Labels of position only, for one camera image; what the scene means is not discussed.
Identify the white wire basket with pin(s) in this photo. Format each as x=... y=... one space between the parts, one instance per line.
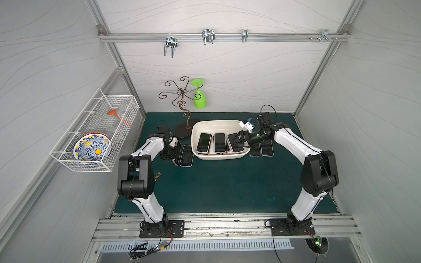
x=94 y=119

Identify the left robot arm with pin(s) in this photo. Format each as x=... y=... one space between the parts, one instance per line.
x=136 y=179

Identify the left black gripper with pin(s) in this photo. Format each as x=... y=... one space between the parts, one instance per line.
x=174 y=153

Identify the black wire cup stand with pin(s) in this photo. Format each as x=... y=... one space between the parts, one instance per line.
x=183 y=130

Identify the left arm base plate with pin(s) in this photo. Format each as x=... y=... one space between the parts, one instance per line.
x=164 y=229

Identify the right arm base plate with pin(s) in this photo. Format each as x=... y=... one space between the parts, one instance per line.
x=283 y=227

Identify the small metal hook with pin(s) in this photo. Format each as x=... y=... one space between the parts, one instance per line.
x=244 y=36

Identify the colourful patterned plate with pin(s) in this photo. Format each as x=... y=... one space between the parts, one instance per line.
x=91 y=147

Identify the green plastic goblet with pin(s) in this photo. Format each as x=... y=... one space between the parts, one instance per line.
x=200 y=101

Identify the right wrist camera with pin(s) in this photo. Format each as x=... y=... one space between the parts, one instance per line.
x=264 y=119

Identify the metal bracket hook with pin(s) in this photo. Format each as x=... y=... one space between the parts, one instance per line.
x=324 y=37

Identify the white vent strip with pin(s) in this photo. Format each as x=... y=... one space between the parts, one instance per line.
x=201 y=245

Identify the aluminium cross rail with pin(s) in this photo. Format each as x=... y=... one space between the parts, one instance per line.
x=220 y=37

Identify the diagonal phone white case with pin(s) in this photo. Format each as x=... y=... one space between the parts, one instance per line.
x=266 y=148

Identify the white plastic storage box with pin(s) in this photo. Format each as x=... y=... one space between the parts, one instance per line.
x=212 y=127

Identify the aluminium front rail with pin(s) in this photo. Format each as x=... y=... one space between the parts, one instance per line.
x=220 y=226

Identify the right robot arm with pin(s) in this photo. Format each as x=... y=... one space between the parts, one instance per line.
x=319 y=174

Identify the metal clip hook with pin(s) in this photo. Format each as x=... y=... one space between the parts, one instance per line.
x=208 y=36

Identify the round black puck device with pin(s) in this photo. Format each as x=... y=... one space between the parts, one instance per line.
x=318 y=245

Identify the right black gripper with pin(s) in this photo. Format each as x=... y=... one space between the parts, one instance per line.
x=248 y=139

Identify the metal double hook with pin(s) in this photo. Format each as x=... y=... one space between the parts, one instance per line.
x=171 y=43

